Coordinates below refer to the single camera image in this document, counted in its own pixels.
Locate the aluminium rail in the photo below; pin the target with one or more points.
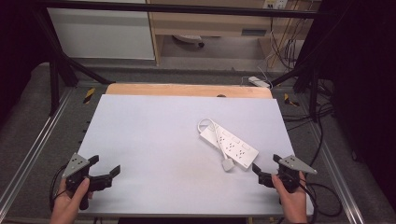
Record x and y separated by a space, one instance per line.
34 146
336 174

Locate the white table cover board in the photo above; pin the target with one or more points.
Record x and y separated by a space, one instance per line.
155 155

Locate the black metal frame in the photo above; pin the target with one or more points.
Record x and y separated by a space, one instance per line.
174 8

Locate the white wall socket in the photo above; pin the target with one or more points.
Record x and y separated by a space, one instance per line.
275 3

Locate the person's right hand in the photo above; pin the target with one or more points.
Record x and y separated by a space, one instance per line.
294 207

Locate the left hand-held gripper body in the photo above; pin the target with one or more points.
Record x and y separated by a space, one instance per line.
75 165

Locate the white floor power strip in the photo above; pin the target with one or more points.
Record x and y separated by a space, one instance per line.
259 82

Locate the person's left hand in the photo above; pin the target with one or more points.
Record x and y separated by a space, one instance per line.
63 208

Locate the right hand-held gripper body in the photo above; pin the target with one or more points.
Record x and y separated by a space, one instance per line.
294 166

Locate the white device under desk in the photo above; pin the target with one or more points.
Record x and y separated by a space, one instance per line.
188 39

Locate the white cabinet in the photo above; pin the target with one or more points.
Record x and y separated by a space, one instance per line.
102 34

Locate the black curtain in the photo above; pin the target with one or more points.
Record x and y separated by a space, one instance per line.
18 46
364 77

